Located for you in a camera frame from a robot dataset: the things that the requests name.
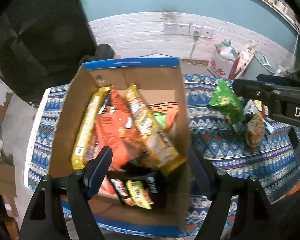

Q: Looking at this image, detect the green snack bag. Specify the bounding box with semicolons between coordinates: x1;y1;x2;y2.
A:
209;80;244;125

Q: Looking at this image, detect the black yellow snack bag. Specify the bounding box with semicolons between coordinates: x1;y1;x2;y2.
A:
107;170;167;209

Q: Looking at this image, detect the silver orange snack bag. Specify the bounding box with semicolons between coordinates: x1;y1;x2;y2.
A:
244;99;275;148

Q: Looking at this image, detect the pale green waste bin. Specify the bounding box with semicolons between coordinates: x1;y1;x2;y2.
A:
242;51;276;80

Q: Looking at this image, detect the white red carton box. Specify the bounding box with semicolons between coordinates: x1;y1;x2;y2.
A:
207;40;256;79

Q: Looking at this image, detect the blue patterned bed cover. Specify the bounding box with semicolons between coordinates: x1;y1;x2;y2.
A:
24;74;300;237

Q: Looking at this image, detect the yellow snack bag long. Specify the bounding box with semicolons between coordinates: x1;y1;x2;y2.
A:
71;86;110;170

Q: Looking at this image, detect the yellow orange snack bag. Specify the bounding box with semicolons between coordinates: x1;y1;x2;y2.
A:
125;83;186;177

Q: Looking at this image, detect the blue cardboard box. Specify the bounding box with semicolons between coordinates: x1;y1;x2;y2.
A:
48;57;190;237

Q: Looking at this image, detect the black round speaker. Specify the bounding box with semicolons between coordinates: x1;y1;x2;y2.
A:
95;43;115;60

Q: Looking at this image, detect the black hanging coat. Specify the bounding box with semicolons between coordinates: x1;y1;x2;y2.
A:
0;0;96;101

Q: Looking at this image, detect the grey plug and cable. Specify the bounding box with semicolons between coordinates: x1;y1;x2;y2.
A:
189;31;201;65

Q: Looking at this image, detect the white wall socket strip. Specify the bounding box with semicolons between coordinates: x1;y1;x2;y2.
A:
164;23;215;38

